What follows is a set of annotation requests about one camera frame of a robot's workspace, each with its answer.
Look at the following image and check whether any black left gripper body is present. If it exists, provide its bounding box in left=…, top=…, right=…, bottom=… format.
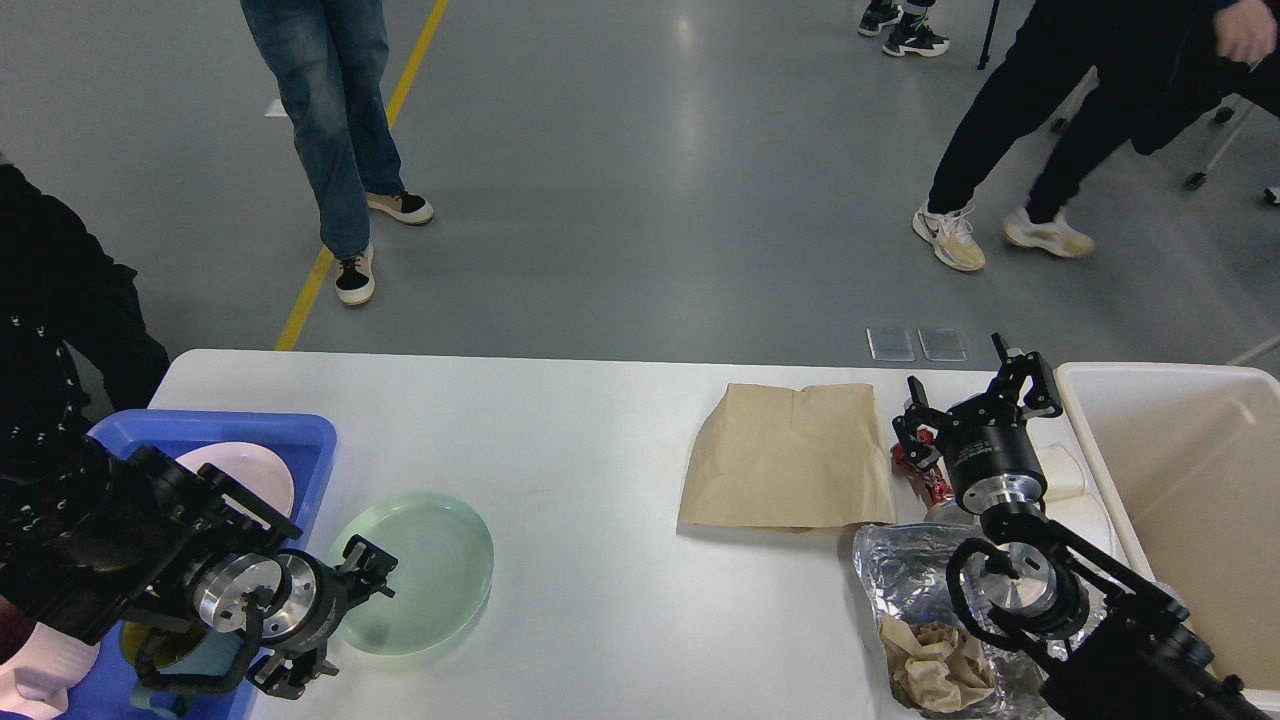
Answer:
left=195, top=550, right=351, bottom=653

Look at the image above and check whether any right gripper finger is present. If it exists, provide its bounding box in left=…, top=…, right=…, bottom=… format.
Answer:
left=892, top=375, right=945, bottom=471
left=986, top=333, right=1064, bottom=425

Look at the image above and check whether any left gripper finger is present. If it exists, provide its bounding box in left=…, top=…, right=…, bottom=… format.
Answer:
left=332, top=536, right=399, bottom=601
left=244, top=644, right=340, bottom=700

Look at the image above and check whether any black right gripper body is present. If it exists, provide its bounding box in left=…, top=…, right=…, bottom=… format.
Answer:
left=938, top=396, right=1047, bottom=516

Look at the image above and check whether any green plate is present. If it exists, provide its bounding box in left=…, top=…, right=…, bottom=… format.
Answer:
left=330, top=491, right=495, bottom=657

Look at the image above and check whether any dark teal mug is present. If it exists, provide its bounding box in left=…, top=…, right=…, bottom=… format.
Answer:
left=119, top=623, right=243, bottom=719

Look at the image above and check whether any pink ribbed mug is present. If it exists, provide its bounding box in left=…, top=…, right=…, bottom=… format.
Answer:
left=1, top=623, right=101, bottom=719

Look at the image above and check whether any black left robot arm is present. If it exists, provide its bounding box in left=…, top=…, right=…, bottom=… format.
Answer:
left=3, top=314, right=398, bottom=700

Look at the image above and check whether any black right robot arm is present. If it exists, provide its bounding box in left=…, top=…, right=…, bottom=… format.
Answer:
left=892, top=334, right=1265, bottom=719

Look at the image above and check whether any red snack wrapper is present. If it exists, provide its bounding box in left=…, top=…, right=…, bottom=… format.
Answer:
left=891, top=443, right=954, bottom=509

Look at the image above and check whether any white foam container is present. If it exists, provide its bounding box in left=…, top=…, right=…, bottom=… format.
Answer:
left=1036, top=445, right=1126, bottom=561

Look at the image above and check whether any right floor plate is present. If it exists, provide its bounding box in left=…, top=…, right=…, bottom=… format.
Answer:
left=916, top=328, right=968, bottom=363

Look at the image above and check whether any floor plate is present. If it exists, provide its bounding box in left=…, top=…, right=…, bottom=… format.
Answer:
left=916, top=328, right=968, bottom=363
left=867, top=327, right=916, bottom=363

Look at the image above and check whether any left floor plate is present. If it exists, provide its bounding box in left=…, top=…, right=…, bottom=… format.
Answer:
left=867, top=327, right=916, bottom=363

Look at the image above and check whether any brown paper bag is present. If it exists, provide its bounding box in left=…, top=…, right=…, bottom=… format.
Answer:
left=678, top=383, right=896, bottom=534

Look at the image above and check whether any blue plastic tray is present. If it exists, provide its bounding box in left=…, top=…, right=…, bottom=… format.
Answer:
left=64, top=409, right=337, bottom=719

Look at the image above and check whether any pink plate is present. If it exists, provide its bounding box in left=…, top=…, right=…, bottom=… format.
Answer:
left=177, top=442, right=294, bottom=518

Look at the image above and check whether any white plastic bin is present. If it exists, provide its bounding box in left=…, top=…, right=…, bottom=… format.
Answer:
left=1056, top=363, right=1279, bottom=716

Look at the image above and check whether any crumpled brown napkin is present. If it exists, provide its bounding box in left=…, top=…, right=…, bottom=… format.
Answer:
left=879, top=614, right=995, bottom=714

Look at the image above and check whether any person in black trousers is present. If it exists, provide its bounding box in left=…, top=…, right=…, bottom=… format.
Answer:
left=911, top=1, right=1277, bottom=272

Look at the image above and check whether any black tripod leg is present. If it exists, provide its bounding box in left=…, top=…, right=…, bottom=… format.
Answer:
left=975, top=0, right=1002, bottom=70

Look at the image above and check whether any chair with black jacket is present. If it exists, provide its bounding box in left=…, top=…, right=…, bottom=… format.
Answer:
left=1132, top=55, right=1277, bottom=191

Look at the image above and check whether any person with dark sneakers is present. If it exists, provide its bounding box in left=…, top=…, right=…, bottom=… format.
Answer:
left=858, top=1, right=950, bottom=58

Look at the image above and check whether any person in blue jeans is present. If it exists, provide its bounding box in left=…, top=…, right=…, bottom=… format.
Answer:
left=239, top=1, right=434, bottom=306

